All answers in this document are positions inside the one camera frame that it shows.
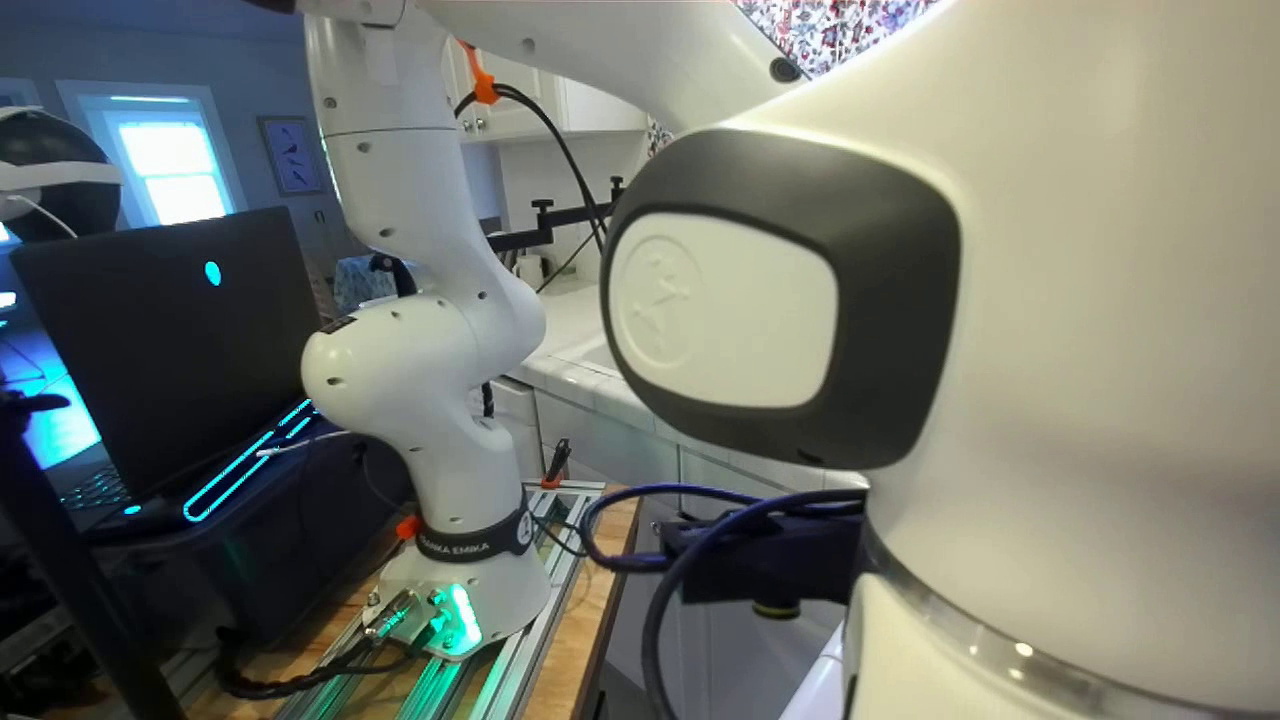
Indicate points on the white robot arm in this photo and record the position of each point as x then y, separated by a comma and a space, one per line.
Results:
1005, 288

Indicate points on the white lower cabinets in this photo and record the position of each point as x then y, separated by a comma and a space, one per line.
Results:
722, 662

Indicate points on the floral curtain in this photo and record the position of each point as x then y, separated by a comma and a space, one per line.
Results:
829, 22

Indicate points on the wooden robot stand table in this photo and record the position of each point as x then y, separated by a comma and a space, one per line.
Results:
427, 655

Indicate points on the black laptop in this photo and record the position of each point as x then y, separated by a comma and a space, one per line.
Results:
185, 354

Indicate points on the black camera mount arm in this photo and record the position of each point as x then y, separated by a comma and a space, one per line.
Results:
548, 220

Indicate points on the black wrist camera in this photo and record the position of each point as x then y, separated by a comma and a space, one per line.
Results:
778, 564

